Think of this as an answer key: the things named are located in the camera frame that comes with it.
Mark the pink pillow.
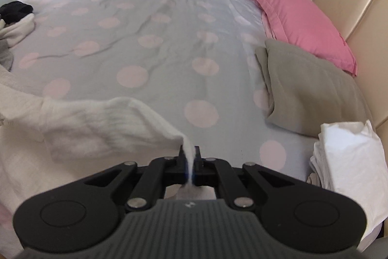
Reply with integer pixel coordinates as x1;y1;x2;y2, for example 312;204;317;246
239;0;358;77

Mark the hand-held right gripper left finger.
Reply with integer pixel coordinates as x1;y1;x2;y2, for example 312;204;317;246
82;145;190;211

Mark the white gauze shirt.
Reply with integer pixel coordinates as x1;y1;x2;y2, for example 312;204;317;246
0;64;217;259

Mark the folded white cloth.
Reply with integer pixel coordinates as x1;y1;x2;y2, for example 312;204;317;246
309;119;385;208

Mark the beige folded blanket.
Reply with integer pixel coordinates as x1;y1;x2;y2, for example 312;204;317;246
255;39;376;138

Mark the white fleece garment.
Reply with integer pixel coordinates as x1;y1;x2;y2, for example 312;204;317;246
0;13;36;49

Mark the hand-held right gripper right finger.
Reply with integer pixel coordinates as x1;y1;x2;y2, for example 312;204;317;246
192;146;296;211

